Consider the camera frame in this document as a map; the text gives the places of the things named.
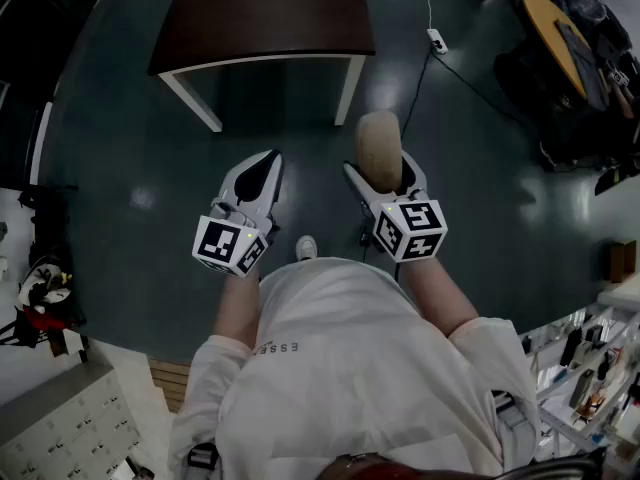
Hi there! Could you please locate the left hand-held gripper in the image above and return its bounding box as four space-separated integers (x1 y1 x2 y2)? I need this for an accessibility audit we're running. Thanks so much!
191 149 285 279

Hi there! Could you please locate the yellow round table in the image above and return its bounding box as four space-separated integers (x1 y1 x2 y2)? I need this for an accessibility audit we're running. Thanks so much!
521 0 589 101

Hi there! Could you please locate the black strap buckle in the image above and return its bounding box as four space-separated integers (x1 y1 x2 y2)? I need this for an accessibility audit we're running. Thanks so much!
186 441 222 471

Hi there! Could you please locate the person's right forearm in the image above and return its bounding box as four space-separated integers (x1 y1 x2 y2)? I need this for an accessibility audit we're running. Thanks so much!
398 255 481 340

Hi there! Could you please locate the person's white shirt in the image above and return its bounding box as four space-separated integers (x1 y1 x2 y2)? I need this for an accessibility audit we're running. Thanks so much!
167 256 542 480

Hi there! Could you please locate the person's white shoe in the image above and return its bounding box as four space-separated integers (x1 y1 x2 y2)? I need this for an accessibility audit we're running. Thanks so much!
295 234 319 262

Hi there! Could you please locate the black floor cable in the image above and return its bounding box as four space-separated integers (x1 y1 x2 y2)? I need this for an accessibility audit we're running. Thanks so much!
399 47 536 142

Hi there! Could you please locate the person's left forearm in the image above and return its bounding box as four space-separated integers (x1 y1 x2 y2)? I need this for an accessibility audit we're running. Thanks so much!
212 261 262 350

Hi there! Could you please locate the brown cardboard box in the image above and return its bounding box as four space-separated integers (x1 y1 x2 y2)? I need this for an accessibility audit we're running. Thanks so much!
608 239 638 284

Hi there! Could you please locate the grey harness strap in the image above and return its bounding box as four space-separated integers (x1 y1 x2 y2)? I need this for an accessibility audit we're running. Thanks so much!
490 390 539 452

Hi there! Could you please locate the dark wooden table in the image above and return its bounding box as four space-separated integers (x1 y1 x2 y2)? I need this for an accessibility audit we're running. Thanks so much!
146 0 377 134

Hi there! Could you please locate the another person's forearm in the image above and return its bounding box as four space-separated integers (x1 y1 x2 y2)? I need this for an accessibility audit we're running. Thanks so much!
616 84 640 120

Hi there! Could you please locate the dark board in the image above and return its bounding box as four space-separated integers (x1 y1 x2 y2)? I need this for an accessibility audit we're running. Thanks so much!
553 17 598 65

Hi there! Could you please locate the grey locker cabinet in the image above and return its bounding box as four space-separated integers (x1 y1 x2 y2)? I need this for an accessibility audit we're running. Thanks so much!
0 362 151 480

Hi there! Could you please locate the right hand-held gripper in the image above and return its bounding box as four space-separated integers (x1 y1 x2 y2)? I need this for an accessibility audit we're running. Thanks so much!
342 150 449 265

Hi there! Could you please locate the wooden slatted pallet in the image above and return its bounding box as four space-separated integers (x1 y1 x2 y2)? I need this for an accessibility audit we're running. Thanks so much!
147 357 193 415

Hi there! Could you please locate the beige cylindrical item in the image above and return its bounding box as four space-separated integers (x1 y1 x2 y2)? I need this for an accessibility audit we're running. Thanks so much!
354 110 404 194

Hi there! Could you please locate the white power strip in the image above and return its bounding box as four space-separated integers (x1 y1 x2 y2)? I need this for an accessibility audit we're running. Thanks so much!
426 28 449 56

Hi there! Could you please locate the white shelf rack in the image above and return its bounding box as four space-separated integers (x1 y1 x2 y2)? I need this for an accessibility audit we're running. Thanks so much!
519 287 640 464

